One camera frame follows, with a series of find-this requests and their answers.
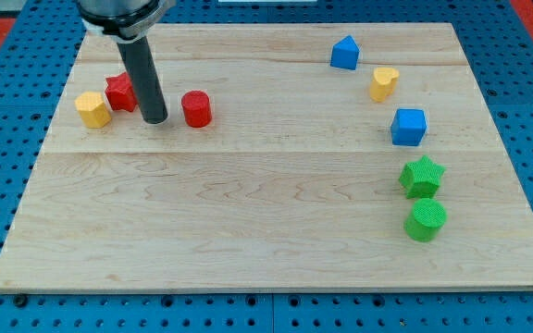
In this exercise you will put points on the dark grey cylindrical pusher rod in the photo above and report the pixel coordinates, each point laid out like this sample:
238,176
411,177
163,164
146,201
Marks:
140,66

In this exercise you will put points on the red cylinder block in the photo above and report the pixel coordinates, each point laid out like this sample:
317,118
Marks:
196,108

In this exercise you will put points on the light wooden board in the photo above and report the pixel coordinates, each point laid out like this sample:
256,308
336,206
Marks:
292,187

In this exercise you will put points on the red star block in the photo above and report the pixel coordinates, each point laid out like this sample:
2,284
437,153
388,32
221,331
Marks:
120,94

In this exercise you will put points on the yellow hexagon block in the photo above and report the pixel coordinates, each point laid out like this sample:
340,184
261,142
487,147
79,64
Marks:
92,110

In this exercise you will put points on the blue pentagon block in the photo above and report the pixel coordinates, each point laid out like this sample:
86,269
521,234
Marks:
345,53

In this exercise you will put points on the yellow heart block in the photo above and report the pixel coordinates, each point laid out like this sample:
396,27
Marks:
383,83

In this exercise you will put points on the blue cube block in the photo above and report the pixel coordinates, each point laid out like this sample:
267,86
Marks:
408,127

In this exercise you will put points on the green star block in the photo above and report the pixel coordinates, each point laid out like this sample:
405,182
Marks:
421,178

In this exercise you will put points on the green cylinder block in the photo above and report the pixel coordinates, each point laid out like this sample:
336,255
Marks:
426,219

